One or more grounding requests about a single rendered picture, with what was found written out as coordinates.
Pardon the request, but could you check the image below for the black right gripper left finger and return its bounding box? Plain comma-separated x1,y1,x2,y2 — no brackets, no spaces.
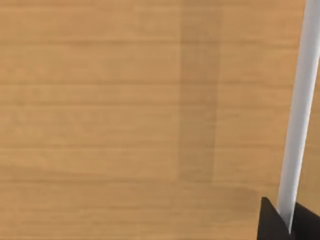
257,196,292,240

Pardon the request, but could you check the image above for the long metal handle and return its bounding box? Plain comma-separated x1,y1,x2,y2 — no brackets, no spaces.
276,0,320,233

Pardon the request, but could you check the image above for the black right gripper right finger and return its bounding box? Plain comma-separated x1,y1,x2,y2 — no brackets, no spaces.
290,201,320,240

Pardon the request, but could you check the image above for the wooden door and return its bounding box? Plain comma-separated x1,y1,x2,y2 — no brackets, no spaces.
0,0,320,240

